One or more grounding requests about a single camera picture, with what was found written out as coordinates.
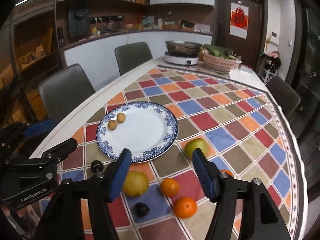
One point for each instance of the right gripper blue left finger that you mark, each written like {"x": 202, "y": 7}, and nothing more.
{"x": 105, "y": 188}

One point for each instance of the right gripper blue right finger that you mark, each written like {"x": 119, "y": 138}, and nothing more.
{"x": 220, "y": 189}

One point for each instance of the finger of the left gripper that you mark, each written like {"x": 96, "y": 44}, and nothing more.
{"x": 33, "y": 130}

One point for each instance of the orange mandarin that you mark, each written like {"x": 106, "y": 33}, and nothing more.
{"x": 227, "y": 172}

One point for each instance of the dark plum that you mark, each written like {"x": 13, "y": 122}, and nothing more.
{"x": 141, "y": 209}
{"x": 96, "y": 166}

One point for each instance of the yellow pear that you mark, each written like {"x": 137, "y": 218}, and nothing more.
{"x": 136, "y": 184}

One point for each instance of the large orange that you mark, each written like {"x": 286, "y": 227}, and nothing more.
{"x": 185, "y": 207}

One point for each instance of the green pear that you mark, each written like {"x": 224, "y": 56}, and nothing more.
{"x": 194, "y": 144}

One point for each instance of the small mandarin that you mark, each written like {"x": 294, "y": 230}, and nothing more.
{"x": 170, "y": 187}

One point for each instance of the brown longan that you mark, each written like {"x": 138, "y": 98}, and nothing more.
{"x": 112, "y": 124}
{"x": 121, "y": 117}

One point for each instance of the grey chair near left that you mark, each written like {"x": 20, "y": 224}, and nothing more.
{"x": 65, "y": 90}

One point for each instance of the grey chair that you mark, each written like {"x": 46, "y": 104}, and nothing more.
{"x": 65, "y": 90}
{"x": 286, "y": 97}
{"x": 132, "y": 55}

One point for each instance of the colourful checkered tablecloth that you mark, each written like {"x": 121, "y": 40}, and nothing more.
{"x": 243, "y": 127}

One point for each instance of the blue white porcelain plate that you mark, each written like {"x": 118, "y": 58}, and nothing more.
{"x": 149, "y": 131}

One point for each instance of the grey chair right side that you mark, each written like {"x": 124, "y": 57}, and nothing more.
{"x": 286, "y": 97}

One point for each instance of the black water dispenser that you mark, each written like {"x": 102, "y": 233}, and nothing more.
{"x": 79, "y": 23}

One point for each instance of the small white box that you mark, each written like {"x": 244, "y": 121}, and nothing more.
{"x": 245, "y": 68}

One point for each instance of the grey chair far left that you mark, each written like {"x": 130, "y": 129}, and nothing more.
{"x": 132, "y": 55}

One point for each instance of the pink basket of greens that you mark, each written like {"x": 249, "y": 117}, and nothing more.
{"x": 219, "y": 59}

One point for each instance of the stroller with pink toy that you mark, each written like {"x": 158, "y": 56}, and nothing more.
{"x": 271, "y": 64}

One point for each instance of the white induction cooker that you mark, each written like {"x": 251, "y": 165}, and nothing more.
{"x": 183, "y": 60}

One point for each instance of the black glass sliding door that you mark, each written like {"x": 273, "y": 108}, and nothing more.
{"x": 303, "y": 75}

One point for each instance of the steel pot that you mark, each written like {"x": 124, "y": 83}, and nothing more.
{"x": 183, "y": 47}

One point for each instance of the white intercom panel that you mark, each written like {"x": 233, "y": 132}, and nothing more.
{"x": 274, "y": 38}

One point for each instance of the red fu poster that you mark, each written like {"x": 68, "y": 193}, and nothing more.
{"x": 239, "y": 20}

